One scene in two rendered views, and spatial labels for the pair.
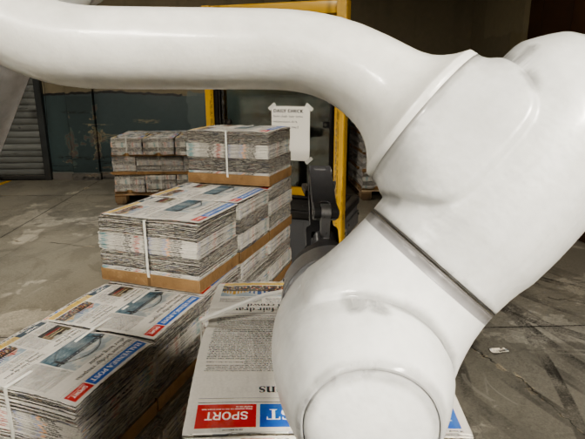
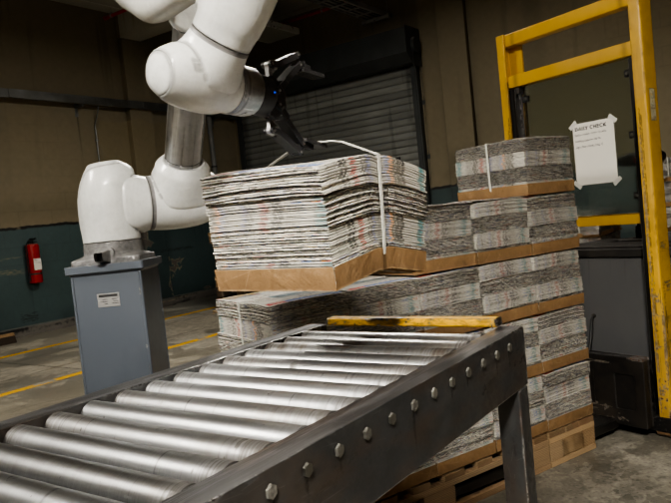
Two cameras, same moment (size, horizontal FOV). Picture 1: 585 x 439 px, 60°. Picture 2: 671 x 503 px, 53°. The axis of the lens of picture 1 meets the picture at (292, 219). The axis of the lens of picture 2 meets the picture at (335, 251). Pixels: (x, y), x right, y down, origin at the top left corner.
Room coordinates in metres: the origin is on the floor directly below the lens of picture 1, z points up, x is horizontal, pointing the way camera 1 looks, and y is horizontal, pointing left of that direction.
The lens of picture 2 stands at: (-0.48, -0.89, 1.06)
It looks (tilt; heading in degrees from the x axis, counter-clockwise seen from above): 3 degrees down; 38
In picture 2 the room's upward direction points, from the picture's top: 6 degrees counter-clockwise
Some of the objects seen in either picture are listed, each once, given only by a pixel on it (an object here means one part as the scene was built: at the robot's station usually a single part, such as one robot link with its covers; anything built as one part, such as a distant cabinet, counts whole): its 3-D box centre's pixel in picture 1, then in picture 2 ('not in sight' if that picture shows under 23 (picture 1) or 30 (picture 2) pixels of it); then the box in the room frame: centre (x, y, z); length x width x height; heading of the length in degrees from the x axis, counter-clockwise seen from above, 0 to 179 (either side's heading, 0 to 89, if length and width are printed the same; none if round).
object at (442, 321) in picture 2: not in sight; (408, 320); (0.81, -0.08, 0.81); 0.43 x 0.03 x 0.02; 93
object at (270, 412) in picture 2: not in sight; (217, 415); (0.21, -0.09, 0.77); 0.47 x 0.05 x 0.05; 93
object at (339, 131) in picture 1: (335, 185); (650, 206); (2.53, -0.22, 0.97); 0.09 x 0.09 x 1.75; 72
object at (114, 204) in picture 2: not in sight; (112, 201); (0.63, 0.72, 1.17); 0.18 x 0.16 x 0.22; 155
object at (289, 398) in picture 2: not in sight; (245, 403); (0.28, -0.09, 0.77); 0.47 x 0.05 x 0.05; 93
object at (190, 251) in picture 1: (171, 241); (408, 240); (1.67, 0.42, 0.95); 0.38 x 0.29 x 0.23; 71
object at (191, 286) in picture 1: (172, 265); (411, 263); (1.67, 0.42, 0.86); 0.38 x 0.29 x 0.04; 71
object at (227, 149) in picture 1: (244, 266); (523, 296); (2.22, 0.23, 0.65); 0.39 x 0.30 x 1.29; 72
